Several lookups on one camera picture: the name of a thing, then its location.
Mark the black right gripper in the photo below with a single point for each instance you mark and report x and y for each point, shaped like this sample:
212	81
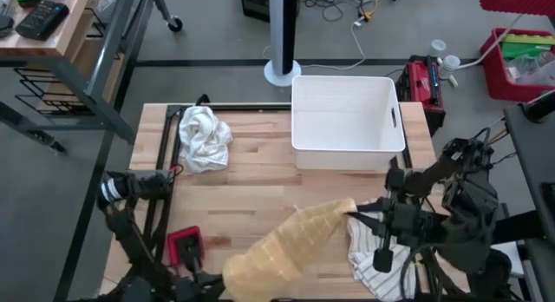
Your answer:
407	224

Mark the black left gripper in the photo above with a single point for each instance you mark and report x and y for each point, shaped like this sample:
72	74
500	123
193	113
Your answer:
191	289

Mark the yellow checked towel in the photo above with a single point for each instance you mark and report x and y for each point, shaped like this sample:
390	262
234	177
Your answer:
286	250

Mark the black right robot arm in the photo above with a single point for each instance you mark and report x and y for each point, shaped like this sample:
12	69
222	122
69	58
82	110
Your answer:
472	206

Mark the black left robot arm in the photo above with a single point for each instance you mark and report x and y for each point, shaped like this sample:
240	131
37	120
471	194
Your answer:
130	237

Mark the white striped towel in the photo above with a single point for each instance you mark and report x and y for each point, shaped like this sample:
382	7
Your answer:
364	258

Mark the white crumpled towel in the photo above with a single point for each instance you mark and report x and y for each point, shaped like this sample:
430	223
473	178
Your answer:
204	137

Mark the small red black device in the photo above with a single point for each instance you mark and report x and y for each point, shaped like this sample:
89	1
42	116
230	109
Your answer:
175	245

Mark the white plastic bin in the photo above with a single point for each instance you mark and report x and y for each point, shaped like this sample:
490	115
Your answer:
342	115

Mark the red black tool bag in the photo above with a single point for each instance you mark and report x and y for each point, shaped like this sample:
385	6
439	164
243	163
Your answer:
418	87

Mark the red plastic crate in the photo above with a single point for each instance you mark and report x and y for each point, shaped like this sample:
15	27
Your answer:
494	76

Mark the yellow power plug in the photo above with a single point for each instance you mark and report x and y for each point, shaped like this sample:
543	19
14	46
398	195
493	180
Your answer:
367	15

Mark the black tube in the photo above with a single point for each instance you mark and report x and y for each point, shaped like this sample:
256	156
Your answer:
539	107

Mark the white black floor column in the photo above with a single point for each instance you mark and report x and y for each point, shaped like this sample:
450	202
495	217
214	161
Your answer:
277	33

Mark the clear plastic bag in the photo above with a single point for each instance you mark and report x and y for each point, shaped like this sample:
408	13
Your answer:
531	70

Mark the green plastic block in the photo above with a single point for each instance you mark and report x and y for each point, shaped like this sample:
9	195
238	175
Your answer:
526	43

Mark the black floor box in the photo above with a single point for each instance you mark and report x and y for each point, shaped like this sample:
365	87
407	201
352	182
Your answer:
253	4

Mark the cardboard under workbench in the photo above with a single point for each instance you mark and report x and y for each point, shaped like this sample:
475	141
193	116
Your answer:
73	67

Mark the red ribbed panel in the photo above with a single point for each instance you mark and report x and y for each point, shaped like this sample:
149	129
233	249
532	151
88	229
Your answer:
516	0

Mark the black caster wheel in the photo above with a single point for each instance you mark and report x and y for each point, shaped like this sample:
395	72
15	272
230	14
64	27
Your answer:
174	24

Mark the wooden workbench top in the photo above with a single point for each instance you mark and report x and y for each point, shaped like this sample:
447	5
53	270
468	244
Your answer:
52	37

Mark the translucent plastic bag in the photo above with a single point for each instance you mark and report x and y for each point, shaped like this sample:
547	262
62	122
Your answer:
108	2

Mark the black remote control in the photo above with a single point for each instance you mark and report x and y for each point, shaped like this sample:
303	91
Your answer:
41	19

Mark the black round object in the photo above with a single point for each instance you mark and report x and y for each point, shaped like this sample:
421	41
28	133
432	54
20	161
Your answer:
4	26

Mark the black aluminium table frame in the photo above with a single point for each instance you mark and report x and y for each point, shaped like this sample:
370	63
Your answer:
243	107

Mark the grey metal workbench frame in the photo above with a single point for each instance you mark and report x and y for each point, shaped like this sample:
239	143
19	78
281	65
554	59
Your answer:
110	41

